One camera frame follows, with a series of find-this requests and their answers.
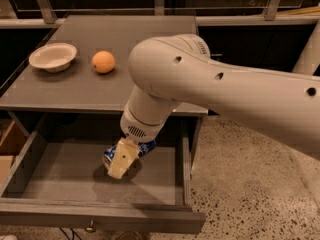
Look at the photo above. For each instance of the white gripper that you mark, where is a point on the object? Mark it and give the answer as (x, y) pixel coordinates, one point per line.
(137, 126)

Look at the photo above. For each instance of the blue pepsi can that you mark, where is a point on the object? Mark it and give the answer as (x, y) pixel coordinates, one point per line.
(144, 149)

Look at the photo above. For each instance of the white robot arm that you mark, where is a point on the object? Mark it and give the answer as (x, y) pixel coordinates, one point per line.
(167, 71)

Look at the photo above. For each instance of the open grey top drawer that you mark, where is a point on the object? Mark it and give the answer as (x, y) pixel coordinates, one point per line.
(153, 196)

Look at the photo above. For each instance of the metal drawer knob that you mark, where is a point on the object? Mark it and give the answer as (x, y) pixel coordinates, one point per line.
(90, 228)

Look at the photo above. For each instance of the orange fruit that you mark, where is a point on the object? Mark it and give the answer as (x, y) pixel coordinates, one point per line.
(103, 62)

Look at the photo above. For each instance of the grey cabinet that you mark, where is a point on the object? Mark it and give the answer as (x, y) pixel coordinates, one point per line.
(80, 89)

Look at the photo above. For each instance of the white bowl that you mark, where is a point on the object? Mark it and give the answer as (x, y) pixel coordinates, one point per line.
(54, 57)

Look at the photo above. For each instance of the dark lower cabinet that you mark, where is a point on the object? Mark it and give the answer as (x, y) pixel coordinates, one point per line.
(273, 47)

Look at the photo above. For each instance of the metal railing frame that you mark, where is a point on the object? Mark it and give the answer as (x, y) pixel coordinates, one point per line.
(205, 12)

